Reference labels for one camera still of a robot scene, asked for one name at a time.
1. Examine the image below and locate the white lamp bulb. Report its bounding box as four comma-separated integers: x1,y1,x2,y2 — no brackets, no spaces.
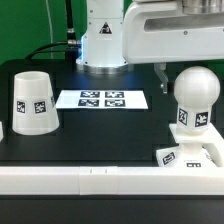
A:
174,66,220,135

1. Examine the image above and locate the white front fence bar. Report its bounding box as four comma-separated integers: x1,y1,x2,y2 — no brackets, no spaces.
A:
0,166,224,195

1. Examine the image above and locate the white lamp shade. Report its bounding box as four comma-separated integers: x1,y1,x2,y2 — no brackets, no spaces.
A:
12,71,59,135

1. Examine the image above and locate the white marker sheet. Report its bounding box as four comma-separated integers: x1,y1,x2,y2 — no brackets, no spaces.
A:
56,90,148,109

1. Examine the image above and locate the white lamp base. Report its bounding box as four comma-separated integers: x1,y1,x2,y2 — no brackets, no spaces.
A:
156,124,218,168

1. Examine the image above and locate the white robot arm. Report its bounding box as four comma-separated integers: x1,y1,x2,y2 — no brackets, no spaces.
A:
77,0,224,92

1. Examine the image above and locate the white thin cable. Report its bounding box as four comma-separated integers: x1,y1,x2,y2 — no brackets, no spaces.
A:
45,0,54,60

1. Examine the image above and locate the black thick cable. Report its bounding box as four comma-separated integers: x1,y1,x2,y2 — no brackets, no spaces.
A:
64,0,76,44

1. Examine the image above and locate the white fence bar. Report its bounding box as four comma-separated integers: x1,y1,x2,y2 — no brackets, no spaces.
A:
0,121,4,142
203,124,224,167
0,166,224,195

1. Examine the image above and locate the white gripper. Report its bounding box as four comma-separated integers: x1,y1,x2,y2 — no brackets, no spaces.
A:
122,0,224,94

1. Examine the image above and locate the white right fence bar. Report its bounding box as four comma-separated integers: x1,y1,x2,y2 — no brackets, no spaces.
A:
203,124,224,167

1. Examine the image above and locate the black table cable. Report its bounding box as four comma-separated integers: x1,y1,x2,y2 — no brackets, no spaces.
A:
25,39,82,61

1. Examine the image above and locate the white left fence bar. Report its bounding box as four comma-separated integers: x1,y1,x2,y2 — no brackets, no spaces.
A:
0,121,4,142

